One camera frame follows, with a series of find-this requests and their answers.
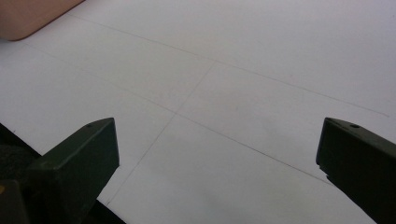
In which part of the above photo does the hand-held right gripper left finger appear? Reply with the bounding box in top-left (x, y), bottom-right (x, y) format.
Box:
top-left (26, 117), bottom-right (120, 224)

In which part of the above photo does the pink plastic basin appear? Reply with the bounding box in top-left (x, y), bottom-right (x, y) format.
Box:
top-left (0, 0), bottom-right (86, 42)

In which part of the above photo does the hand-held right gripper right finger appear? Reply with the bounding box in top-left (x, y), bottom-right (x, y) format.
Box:
top-left (316, 117), bottom-right (396, 224)

